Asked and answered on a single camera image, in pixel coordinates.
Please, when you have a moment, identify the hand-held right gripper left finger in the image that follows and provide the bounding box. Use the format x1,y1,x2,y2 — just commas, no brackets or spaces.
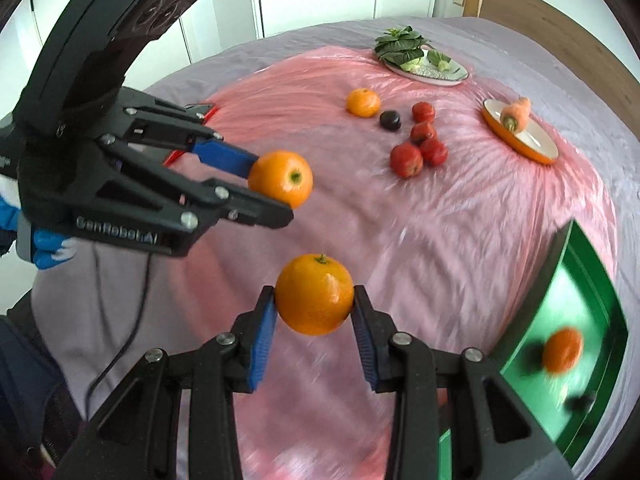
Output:
55,285,278,480

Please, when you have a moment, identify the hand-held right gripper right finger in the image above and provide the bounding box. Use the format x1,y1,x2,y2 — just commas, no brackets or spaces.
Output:
350,285,576,480

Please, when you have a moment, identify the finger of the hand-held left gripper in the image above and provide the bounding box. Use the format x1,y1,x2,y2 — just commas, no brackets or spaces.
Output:
122,104,261,179
99,134,295,233

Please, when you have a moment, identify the orange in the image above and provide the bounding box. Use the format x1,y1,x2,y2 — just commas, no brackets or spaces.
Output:
542,326,584,375
247,150,314,210
275,254,356,337
346,88,382,118

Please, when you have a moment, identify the green metal tray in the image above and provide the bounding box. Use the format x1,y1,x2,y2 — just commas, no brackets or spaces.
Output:
437,220,630,480

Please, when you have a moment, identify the person's left hand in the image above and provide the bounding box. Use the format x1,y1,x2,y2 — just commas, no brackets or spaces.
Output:
0,175,78,271

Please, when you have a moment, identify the pink plastic sheet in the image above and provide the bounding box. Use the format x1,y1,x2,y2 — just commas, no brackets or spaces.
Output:
165,45,621,480

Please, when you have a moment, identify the lilac bed sheet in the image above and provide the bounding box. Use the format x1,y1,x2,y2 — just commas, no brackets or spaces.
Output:
30,15,640,480

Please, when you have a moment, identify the leafy bok choy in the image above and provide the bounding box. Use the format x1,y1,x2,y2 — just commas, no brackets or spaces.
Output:
375,26,432,69

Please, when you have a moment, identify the white oval plate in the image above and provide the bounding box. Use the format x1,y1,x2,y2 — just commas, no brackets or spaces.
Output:
374,45,469,86

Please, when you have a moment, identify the small bok choy piece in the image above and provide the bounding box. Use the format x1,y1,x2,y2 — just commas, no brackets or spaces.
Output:
426,50,454,72

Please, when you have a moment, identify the person's dark clothing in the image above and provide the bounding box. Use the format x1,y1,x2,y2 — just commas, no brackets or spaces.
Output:
0,305,88,480

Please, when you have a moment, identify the orange rimmed round plate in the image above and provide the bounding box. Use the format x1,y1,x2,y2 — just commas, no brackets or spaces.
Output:
481,98,559,166

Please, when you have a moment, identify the carrot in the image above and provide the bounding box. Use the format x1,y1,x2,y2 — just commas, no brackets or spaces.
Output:
500,96,533,134

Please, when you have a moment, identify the wooden headboard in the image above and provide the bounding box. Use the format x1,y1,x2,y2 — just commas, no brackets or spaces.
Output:
462,0,640,126

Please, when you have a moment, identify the black cable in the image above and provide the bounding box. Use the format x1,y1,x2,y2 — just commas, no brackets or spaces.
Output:
85,252,153,418

